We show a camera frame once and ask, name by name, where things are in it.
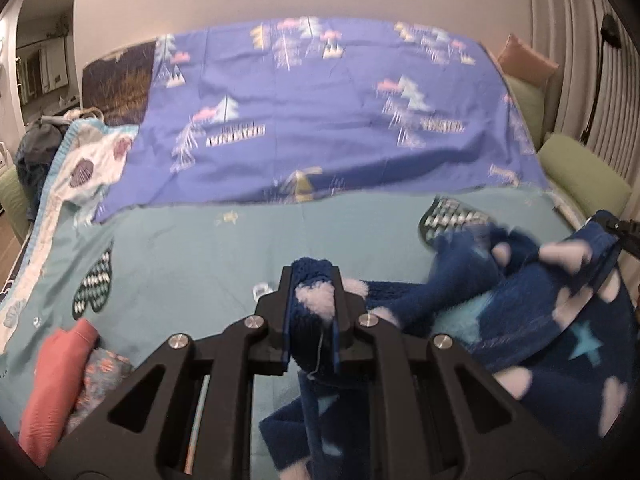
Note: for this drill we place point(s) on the peach pillow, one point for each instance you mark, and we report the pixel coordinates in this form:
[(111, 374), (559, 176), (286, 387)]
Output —
[(527, 60)]

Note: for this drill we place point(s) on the black floor lamp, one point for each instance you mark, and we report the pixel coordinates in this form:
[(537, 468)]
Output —
[(610, 30)]

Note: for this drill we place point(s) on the coral folded garment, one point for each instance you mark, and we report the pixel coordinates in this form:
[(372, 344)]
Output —
[(55, 390)]

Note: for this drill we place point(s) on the floral folded garment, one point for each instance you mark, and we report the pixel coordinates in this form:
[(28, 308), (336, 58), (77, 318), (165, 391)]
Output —
[(102, 385)]

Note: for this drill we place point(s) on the teal printed quilt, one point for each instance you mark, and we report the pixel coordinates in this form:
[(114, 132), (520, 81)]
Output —
[(200, 240)]

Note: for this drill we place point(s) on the large green pillow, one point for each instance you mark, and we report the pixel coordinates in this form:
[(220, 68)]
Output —
[(580, 175)]

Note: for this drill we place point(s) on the green cushioned seat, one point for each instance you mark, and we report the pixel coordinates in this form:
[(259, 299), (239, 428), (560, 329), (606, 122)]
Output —
[(12, 200)]

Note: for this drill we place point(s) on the purple tree print sheet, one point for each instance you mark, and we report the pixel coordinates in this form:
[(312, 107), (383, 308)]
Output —
[(325, 110)]

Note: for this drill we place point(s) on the small green pillow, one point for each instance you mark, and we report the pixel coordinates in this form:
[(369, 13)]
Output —
[(525, 105)]

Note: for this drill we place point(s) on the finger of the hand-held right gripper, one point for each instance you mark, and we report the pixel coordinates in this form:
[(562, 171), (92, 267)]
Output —
[(620, 230), (602, 270)]

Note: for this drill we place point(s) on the dark printed headboard cushion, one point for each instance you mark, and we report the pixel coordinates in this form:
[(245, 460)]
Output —
[(120, 80)]

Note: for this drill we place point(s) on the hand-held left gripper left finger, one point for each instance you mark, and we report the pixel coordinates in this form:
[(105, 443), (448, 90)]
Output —
[(288, 310)]

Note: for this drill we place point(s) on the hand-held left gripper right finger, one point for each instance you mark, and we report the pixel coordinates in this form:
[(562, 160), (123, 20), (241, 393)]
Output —
[(336, 335)]

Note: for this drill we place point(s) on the pile of dark clothes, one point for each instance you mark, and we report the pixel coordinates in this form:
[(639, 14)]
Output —
[(40, 150)]

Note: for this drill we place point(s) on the white pleated curtain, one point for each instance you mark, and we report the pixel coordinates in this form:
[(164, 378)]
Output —
[(565, 10)]

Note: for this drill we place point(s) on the navy star print fleece pajama top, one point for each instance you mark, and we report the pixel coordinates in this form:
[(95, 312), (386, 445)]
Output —
[(500, 310)]

